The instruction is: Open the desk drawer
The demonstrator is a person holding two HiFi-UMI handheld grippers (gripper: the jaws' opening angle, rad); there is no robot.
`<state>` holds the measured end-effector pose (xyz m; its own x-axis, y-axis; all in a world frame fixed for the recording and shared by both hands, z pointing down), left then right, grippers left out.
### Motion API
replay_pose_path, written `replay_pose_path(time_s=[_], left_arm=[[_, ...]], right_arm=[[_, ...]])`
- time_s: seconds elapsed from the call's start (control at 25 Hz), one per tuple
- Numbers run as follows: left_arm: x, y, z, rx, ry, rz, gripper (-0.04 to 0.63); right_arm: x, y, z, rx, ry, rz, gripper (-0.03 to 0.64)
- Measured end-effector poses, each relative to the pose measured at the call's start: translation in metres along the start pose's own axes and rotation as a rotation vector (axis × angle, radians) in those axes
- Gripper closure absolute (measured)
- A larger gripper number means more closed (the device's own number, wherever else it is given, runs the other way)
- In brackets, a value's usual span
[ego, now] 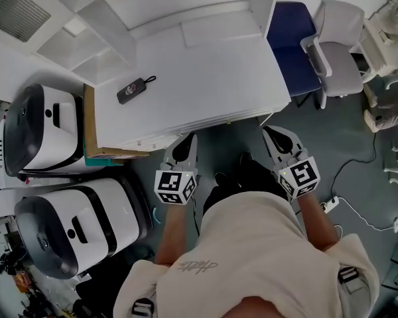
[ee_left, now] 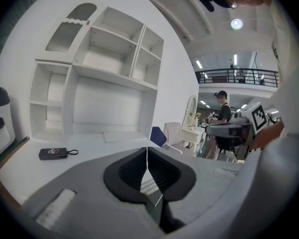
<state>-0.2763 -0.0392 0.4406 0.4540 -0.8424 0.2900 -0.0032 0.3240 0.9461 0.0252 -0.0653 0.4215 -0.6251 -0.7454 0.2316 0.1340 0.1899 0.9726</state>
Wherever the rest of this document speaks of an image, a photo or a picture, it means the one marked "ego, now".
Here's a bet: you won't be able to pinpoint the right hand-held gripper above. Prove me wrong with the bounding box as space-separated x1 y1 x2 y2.
262 126 320 200

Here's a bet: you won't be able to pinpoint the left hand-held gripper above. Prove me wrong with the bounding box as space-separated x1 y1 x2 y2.
154 132 202 207

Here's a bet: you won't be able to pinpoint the person's right forearm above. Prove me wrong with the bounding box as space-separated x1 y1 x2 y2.
296 189 339 253

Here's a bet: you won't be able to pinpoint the person's left forearm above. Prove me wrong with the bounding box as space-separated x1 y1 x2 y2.
155 201 203 266

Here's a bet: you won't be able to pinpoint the person's black trouser legs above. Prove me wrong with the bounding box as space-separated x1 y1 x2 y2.
202 152 291 218

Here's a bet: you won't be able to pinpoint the white power strip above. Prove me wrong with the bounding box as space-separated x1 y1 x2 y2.
320 195 340 211

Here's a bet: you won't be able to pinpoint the flat cardboard box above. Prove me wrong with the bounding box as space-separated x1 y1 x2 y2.
82 83 150 167

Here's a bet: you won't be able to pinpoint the blue chair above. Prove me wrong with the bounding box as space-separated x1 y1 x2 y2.
266 1 322 109

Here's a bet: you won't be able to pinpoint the grey white office chair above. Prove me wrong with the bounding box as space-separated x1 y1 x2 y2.
300 0 372 111

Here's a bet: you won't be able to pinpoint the person's cream shirt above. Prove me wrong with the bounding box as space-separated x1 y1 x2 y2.
112 190 381 318

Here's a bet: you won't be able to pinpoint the white black wheeled robot cart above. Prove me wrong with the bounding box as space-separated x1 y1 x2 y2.
3 83 87 178
15 177 153 280

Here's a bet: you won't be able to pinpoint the white ornate dresser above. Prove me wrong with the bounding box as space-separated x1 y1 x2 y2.
361 0 398 89

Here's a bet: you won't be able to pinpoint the person's chin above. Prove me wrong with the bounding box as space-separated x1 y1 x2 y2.
220 295 283 318

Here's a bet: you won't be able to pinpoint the cluttered white work table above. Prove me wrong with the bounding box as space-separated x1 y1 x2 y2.
0 237 80 318

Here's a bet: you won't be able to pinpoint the grey vent grille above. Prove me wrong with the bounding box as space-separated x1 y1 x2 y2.
0 0 52 42

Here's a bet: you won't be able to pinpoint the black floor cable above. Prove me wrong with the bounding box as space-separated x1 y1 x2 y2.
330 131 379 198

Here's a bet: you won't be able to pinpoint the black power bank with strap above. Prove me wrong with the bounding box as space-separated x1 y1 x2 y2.
116 75 157 105

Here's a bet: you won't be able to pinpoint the white floor cable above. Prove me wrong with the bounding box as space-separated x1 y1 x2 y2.
337 197 398 233

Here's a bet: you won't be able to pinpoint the black shoulder strap buckle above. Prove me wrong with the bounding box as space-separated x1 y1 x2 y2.
131 297 155 318
337 266 359 284

